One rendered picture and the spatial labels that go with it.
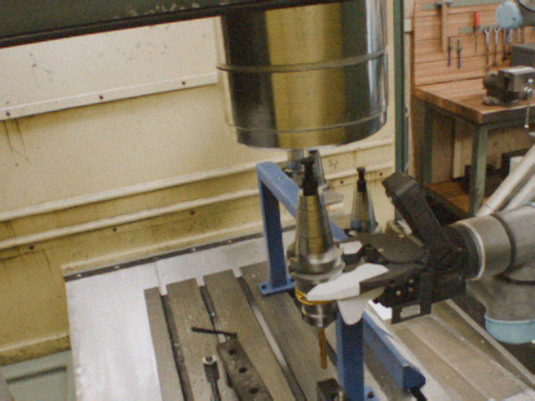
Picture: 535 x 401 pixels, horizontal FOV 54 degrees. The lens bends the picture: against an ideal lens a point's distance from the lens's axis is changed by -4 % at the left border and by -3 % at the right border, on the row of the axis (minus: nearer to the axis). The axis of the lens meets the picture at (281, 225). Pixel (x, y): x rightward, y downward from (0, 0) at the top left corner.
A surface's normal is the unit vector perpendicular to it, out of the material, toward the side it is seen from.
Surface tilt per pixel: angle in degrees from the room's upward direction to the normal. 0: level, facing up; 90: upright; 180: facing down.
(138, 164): 90
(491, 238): 44
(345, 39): 90
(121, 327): 24
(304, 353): 0
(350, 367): 90
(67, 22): 112
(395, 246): 0
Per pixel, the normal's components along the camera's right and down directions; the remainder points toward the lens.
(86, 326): 0.04, -0.65
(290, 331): -0.09, -0.90
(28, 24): 0.32, 0.70
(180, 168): 0.30, 0.40
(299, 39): -0.02, 0.44
